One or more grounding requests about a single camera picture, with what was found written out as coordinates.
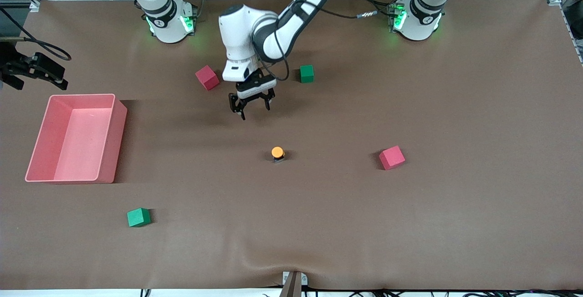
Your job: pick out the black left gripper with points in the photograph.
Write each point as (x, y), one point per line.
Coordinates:
(256, 80)

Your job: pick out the metal table edge clamp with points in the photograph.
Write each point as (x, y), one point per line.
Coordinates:
(294, 285)

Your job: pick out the pink cube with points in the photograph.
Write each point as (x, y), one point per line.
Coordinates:
(391, 157)
(207, 77)

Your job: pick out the orange push button switch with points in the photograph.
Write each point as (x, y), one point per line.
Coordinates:
(278, 152)

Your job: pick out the pink plastic bin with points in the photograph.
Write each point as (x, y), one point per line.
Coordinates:
(77, 137)

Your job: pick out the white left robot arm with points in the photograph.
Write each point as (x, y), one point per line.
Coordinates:
(237, 33)

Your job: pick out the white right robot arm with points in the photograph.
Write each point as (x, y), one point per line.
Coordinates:
(168, 26)

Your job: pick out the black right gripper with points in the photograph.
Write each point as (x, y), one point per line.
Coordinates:
(10, 61)

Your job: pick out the green cube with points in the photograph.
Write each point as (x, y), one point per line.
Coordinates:
(138, 217)
(307, 74)

